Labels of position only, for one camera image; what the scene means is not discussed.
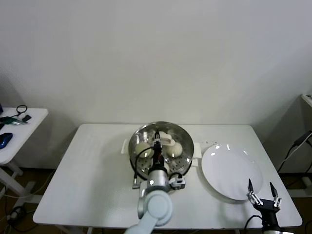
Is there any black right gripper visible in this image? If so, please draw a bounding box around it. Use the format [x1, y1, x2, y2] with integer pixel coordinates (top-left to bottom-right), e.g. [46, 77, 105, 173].
[246, 178, 282, 228]

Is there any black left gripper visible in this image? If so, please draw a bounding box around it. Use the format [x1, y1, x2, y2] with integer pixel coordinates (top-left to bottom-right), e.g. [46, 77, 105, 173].
[152, 130, 166, 169]

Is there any perforated steel steamer basket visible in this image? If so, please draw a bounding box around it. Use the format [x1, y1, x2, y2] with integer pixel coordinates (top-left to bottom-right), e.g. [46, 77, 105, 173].
[128, 121, 195, 176]

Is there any white electric cooker base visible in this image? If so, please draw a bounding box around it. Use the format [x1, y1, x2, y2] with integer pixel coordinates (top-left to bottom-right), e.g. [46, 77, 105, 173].
[121, 139, 202, 193]

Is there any white round plate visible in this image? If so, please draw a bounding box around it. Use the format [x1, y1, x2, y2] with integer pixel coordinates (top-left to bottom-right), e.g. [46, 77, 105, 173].
[201, 143, 264, 202]

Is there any white shelf edge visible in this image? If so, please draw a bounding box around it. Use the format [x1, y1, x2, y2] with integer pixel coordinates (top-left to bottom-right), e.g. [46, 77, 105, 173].
[300, 92, 312, 109]

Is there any white side table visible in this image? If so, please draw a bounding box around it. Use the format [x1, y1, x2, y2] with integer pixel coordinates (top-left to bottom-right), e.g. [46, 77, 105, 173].
[0, 107, 49, 204]

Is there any blue computer mouse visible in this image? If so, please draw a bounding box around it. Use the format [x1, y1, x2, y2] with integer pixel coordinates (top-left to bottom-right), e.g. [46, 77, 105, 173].
[0, 133, 13, 149]

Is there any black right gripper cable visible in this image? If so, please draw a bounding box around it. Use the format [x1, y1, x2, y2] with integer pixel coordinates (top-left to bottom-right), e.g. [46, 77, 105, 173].
[244, 214, 263, 234]

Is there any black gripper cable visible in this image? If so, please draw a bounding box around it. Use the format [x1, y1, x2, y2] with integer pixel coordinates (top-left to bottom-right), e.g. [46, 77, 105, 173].
[132, 145, 156, 190]
[244, 214, 263, 234]

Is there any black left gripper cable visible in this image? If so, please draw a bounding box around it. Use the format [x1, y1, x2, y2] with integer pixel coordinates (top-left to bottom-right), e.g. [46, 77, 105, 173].
[132, 145, 156, 190]

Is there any white table frame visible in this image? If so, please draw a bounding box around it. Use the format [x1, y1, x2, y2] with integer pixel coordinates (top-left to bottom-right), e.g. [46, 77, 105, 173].
[291, 176, 312, 198]

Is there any black power adapter cable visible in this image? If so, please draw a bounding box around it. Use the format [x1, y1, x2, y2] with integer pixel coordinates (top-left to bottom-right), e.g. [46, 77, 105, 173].
[276, 130, 312, 171]

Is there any black ring strap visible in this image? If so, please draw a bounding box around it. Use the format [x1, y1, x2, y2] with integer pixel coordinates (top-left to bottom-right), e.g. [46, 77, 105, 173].
[9, 104, 27, 118]

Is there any green handled tool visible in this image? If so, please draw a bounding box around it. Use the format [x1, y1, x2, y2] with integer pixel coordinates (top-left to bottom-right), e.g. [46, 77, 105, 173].
[0, 116, 30, 126]

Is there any floor power strip with cables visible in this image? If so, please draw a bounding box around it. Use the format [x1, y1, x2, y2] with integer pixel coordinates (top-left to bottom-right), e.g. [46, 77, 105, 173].
[0, 186, 37, 232]

